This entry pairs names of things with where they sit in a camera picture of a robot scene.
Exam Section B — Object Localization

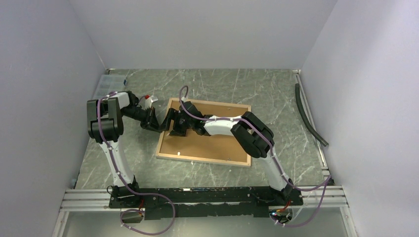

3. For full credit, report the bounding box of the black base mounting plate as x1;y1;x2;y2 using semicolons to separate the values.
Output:
109;186;303;220

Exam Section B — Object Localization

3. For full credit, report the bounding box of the aluminium rail frame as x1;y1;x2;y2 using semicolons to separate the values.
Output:
59;185;358;237

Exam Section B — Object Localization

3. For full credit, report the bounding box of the brown backing board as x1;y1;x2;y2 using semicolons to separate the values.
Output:
159;100;248;163

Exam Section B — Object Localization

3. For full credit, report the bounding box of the wooden picture frame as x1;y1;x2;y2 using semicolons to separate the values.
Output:
155;97;252;168

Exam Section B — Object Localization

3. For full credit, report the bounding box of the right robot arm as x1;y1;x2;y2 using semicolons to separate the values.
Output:
156;101;292;205

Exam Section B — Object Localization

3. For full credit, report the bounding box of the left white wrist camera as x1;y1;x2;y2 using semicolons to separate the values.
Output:
144;95;159;109

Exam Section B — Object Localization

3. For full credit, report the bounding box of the clear plastic organizer box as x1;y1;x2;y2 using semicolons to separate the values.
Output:
92;75;127;99

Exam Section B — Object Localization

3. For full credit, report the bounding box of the black corrugated hose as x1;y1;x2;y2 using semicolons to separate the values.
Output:
294;83;329;147

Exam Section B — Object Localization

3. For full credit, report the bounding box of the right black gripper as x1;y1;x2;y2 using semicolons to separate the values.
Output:
158;109;194;137

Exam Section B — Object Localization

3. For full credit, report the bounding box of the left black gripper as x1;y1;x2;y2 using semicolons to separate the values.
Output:
122;106;160;132

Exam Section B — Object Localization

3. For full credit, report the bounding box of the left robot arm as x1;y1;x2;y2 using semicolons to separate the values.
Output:
86;91;163;207

